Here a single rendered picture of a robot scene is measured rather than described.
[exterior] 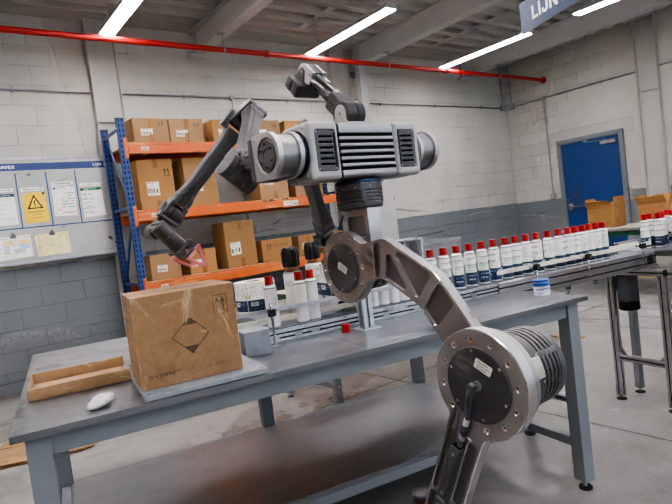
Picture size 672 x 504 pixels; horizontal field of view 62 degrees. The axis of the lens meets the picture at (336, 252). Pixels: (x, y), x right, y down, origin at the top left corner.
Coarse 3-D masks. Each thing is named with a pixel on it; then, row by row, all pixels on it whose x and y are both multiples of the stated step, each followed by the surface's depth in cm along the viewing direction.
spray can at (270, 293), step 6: (270, 276) 217; (270, 282) 217; (264, 288) 216; (270, 288) 216; (264, 294) 217; (270, 294) 216; (276, 294) 218; (270, 300) 216; (276, 300) 217; (276, 306) 217; (276, 312) 217; (270, 318) 216; (276, 318) 217; (270, 324) 217; (276, 324) 217
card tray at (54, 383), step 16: (64, 368) 197; (80, 368) 199; (96, 368) 202; (112, 368) 203; (128, 368) 182; (32, 384) 187; (48, 384) 190; (64, 384) 174; (80, 384) 176; (96, 384) 178; (32, 400) 170
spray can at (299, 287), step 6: (294, 276) 222; (300, 276) 222; (294, 282) 222; (300, 282) 221; (294, 288) 222; (300, 288) 221; (294, 294) 222; (300, 294) 221; (306, 294) 223; (300, 300) 221; (306, 300) 222; (306, 306) 222; (300, 312) 222; (306, 312) 222; (300, 318) 222; (306, 318) 222
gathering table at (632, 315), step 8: (632, 240) 346; (640, 240) 349; (632, 248) 339; (656, 248) 324; (664, 248) 319; (632, 312) 336; (632, 320) 337; (632, 328) 338; (632, 336) 338; (632, 344) 339; (640, 344) 338; (632, 352) 340; (640, 352) 338; (640, 368) 338; (640, 376) 338; (640, 384) 338; (640, 392) 338
